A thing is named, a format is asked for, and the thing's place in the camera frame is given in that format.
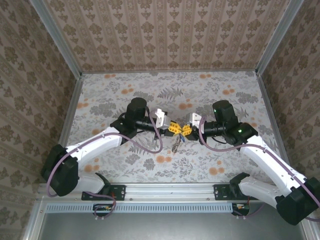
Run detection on small metal key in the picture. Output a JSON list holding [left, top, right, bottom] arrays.
[[171, 136, 182, 154]]

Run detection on aluminium side rail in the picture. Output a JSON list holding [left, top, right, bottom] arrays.
[[257, 72, 296, 182], [47, 74, 85, 183]]

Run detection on black cable junction box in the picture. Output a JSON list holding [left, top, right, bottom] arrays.
[[231, 202, 251, 216]]

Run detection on floral patterned table cover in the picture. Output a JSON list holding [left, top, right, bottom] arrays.
[[53, 71, 290, 185]]

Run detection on aluminium mounting rail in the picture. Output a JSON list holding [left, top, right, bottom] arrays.
[[37, 182, 305, 202]]

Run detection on aluminium corner post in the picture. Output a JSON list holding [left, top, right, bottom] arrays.
[[255, 0, 306, 76], [29, 0, 83, 78]]

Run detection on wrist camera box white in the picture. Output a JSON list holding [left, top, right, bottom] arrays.
[[186, 112, 202, 130], [153, 108, 171, 130]]

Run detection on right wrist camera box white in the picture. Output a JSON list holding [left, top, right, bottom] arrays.
[[186, 112, 202, 130]]

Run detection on aluminium thin cross rail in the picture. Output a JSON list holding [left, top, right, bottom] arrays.
[[81, 69, 258, 75]]

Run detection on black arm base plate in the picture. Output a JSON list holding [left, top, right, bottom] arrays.
[[213, 184, 261, 201], [81, 184, 126, 201]]

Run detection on grey slotted cable duct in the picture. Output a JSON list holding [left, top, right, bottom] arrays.
[[46, 202, 235, 214]]

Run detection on grey metal sheet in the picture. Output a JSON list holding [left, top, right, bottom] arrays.
[[41, 202, 307, 240]]

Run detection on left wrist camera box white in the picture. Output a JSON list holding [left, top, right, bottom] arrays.
[[153, 108, 171, 130]]

